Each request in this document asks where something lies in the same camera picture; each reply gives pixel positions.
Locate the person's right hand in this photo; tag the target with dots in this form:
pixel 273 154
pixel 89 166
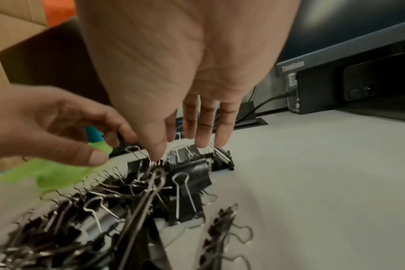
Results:
pixel 175 52

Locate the person's left hand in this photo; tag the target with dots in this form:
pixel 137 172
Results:
pixel 39 118

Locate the pile of small black binder clips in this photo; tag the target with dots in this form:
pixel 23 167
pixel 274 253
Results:
pixel 72 229

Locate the brown cardboard box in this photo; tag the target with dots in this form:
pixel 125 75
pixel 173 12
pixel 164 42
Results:
pixel 9 31

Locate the black mini desktop computer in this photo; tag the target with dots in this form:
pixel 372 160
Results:
pixel 297 100

